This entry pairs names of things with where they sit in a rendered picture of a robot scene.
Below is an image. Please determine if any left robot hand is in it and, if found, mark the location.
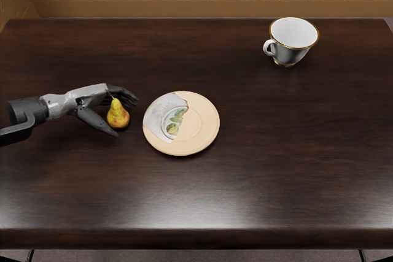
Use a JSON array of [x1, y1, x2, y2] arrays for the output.
[[39, 82, 140, 139]]

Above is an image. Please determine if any cream plate with printed pattern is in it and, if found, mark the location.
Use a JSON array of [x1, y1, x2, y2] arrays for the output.
[[142, 90, 220, 156]]

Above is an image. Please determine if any yellow pear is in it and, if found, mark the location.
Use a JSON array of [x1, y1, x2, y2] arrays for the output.
[[106, 89, 131, 129]]

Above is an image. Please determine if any white gold-rimmed teacup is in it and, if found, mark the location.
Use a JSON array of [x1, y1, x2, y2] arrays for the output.
[[262, 17, 320, 67]]

